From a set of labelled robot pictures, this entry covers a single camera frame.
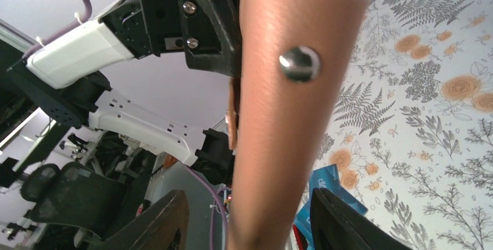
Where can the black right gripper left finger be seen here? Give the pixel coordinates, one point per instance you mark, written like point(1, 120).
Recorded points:
point(162, 226)

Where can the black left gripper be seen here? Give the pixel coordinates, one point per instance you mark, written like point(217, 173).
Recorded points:
point(207, 31)

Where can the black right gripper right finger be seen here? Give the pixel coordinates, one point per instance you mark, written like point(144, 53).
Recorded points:
point(337, 226)

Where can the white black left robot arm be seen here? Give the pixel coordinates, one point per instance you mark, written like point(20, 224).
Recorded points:
point(63, 74)

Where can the blue card under holder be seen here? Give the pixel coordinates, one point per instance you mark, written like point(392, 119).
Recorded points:
point(325, 177)

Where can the black mesh office chair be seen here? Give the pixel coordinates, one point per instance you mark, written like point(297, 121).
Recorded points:
point(74, 196)

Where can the floral patterned table mat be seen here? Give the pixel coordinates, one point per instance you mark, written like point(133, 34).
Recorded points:
point(410, 137)

